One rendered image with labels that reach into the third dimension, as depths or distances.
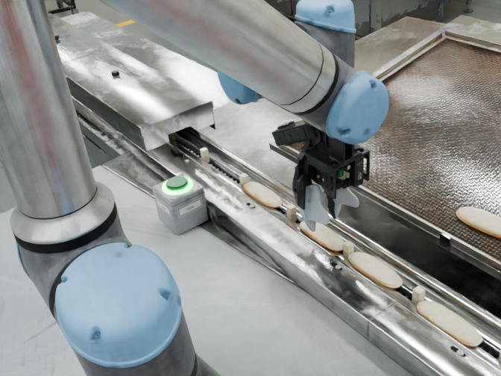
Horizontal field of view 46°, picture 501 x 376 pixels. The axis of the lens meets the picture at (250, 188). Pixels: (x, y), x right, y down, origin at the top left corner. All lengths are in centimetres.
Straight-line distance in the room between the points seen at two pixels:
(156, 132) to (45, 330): 50
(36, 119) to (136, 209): 60
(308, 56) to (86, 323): 32
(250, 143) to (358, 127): 72
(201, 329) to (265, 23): 51
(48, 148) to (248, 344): 42
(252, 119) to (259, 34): 91
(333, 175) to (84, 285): 39
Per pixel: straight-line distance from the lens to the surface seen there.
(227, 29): 51
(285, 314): 91
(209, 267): 101
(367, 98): 62
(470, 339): 85
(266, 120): 143
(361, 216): 109
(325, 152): 87
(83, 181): 66
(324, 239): 97
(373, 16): 370
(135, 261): 62
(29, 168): 63
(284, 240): 98
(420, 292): 88
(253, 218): 103
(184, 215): 107
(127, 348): 59
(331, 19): 77
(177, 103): 133
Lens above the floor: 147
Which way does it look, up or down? 33 degrees down
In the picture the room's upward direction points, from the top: 6 degrees counter-clockwise
